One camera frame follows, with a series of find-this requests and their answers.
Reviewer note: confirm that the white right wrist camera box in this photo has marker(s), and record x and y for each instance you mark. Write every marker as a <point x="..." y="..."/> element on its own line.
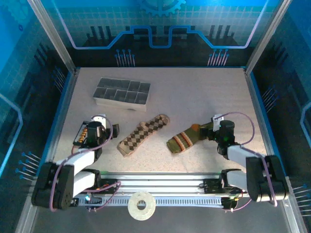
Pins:
<point x="216" y="123"/>

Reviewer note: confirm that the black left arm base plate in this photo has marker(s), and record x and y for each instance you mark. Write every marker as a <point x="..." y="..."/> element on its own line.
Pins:
<point x="109" y="182"/>

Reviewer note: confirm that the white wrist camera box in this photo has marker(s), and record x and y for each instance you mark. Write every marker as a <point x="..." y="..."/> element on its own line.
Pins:
<point x="216" y="123"/>
<point x="99" y="120"/>

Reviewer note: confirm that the aluminium side rail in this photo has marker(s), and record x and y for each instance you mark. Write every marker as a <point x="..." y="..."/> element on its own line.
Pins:
<point x="256" y="102"/>
<point x="66" y="102"/>

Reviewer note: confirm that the aluminium frame post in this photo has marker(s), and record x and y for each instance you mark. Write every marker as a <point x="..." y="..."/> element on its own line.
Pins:
<point x="266" y="36"/>
<point x="54" y="36"/>

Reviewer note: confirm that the aluminium extrusion beam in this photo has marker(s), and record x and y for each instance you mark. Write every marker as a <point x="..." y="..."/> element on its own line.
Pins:
<point x="158" y="182"/>

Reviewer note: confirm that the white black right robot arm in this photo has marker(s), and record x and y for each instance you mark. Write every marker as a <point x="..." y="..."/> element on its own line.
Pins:
<point x="243" y="153"/>

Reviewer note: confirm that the white tape roll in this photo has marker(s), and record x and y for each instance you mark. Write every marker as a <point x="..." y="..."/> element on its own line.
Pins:
<point x="133" y="206"/>

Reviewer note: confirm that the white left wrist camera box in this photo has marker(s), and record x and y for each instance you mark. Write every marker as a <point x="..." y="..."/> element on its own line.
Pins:
<point x="99" y="120"/>

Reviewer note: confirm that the black device with white label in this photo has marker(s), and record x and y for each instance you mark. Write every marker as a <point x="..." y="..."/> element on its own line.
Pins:
<point x="75" y="202"/>

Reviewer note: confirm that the grey compartment organizer box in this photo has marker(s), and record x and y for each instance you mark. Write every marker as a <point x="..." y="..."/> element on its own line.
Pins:
<point x="121" y="93"/>

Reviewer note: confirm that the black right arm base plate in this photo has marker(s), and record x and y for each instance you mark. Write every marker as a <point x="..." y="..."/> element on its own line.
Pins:
<point x="211" y="185"/>

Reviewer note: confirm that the small circuit board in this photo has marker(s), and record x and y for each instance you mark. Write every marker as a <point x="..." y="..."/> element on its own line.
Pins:
<point x="229" y="202"/>
<point x="93" y="200"/>

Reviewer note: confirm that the green striped sock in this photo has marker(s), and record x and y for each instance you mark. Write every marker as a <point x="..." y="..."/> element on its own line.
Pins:
<point x="181" y="142"/>

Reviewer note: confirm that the brown beige argyle sock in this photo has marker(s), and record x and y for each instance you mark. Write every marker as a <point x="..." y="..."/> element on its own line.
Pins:
<point x="143" y="134"/>

